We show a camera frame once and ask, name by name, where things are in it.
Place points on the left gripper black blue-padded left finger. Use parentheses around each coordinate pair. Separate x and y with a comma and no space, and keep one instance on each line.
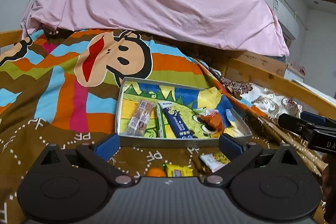
(96,156)

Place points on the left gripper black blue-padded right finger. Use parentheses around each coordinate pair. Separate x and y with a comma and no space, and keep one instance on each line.
(242,156)

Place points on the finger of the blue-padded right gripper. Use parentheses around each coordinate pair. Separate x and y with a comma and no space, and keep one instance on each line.
(317,119)

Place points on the orange brown snack bag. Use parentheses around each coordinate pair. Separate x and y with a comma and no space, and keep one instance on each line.
(213,121)

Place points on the small orange fruit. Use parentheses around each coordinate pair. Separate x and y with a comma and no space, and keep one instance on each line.
(156,172)

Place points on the yellow snack pack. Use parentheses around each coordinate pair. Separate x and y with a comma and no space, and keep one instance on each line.
(178,171)

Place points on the blue white small packet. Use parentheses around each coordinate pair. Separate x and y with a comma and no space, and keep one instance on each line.
(234,129)

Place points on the floral white bed sheet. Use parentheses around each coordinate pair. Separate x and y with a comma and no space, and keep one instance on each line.
(267,101)

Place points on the brown nut snack bar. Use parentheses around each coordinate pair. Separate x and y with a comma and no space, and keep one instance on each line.
(140,119)

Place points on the blue snack packet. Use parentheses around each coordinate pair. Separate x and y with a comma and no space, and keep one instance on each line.
(177,116)

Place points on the grey tray with dinosaur print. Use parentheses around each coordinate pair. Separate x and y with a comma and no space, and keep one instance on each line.
(196,99)

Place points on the green thin snack packet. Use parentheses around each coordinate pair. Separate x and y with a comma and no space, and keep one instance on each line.
(160,122)

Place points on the colourful monkey cartoon blanket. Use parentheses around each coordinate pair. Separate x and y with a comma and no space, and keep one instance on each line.
(54,98)

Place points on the pink draped sheet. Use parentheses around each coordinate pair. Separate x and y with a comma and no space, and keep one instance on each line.
(243,25)

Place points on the wooden bed frame rail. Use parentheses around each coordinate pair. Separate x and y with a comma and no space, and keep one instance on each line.
(269,73)

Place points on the white wall air conditioner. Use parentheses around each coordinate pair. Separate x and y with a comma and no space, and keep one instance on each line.
(287,21)

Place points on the wooden headboard rail left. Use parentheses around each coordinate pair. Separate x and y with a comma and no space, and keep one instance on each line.
(10,37)

